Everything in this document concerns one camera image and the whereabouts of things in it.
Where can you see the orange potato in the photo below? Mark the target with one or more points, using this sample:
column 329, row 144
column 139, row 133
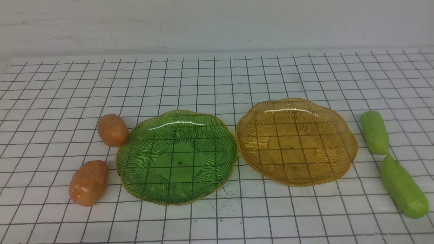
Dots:
column 112, row 130
column 88, row 183

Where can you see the short green cucumber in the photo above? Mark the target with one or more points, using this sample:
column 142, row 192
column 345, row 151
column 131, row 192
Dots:
column 375, row 133

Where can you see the long green cucumber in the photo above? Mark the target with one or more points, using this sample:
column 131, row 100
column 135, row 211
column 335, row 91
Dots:
column 405, row 193

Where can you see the green glass plate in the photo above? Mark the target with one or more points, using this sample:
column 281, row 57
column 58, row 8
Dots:
column 177, row 158

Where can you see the amber glass plate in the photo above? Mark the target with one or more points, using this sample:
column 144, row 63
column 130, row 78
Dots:
column 296, row 142

